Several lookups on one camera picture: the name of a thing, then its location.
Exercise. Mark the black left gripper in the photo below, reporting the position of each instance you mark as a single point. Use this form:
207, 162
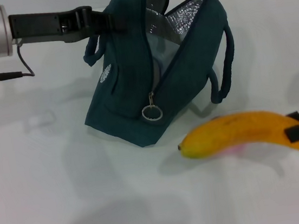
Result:
40, 25

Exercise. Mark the yellow banana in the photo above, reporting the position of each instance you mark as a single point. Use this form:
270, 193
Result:
236, 131

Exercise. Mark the teal insulated lunch bag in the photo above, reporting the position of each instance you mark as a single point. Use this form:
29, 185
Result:
127, 106

